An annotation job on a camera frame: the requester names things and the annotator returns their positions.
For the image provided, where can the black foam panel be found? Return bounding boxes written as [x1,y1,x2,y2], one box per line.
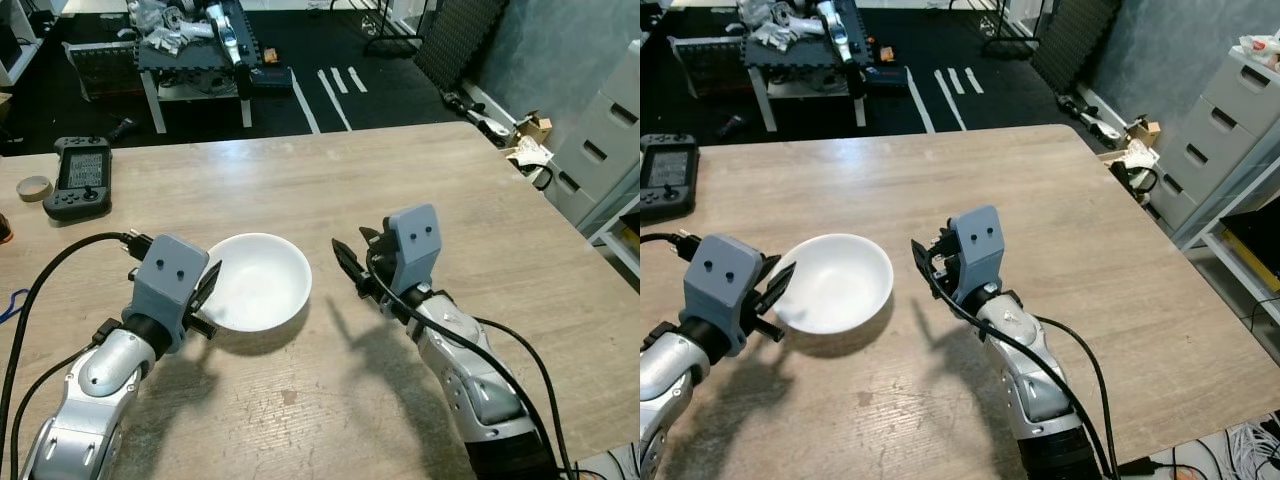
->
[414,0,512,93]
[1030,0,1123,97]

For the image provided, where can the white cable bundle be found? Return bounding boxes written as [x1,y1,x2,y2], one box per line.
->
[1180,420,1280,480]

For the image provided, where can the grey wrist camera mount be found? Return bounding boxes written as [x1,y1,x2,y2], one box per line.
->
[129,235,211,346]
[683,235,767,348]
[384,204,443,293]
[947,205,1005,297]

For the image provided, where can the cluttered white-legged workbench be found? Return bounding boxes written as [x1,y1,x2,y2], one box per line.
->
[133,0,269,134]
[744,0,873,131]

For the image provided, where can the blue tool case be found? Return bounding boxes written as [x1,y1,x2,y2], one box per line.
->
[860,64,912,97]
[249,64,297,97]

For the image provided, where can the black handheld controller with screen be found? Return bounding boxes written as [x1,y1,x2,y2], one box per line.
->
[42,136,114,222]
[640,133,699,222]

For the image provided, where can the black metal rack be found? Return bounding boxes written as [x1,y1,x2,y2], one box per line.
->
[362,0,422,57]
[983,0,1037,57]

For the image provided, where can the crumpled white paper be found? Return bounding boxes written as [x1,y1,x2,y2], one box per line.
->
[1118,140,1163,177]
[503,138,553,173]

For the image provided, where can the white ceramic bowl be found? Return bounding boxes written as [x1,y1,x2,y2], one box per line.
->
[197,233,313,333]
[782,234,895,335]

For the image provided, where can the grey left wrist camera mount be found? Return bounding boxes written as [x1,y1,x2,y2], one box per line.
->
[129,235,211,346]
[683,235,767,348]

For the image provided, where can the grey drawer cabinet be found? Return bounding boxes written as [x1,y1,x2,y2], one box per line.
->
[1150,45,1280,239]
[544,40,641,229]

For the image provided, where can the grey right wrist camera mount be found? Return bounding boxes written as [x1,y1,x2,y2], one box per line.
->
[947,205,1005,297]
[384,204,443,293]

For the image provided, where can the black and silver floor tool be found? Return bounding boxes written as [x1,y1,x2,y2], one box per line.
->
[1058,94,1125,143]
[440,89,517,143]

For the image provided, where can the black plastic crate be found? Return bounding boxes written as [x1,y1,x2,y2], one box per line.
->
[64,40,142,102]
[667,35,751,98]

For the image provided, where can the white shelf unit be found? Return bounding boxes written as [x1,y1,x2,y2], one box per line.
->
[0,0,47,87]

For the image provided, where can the white metal frame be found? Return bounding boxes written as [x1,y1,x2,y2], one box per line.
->
[1170,165,1280,306]

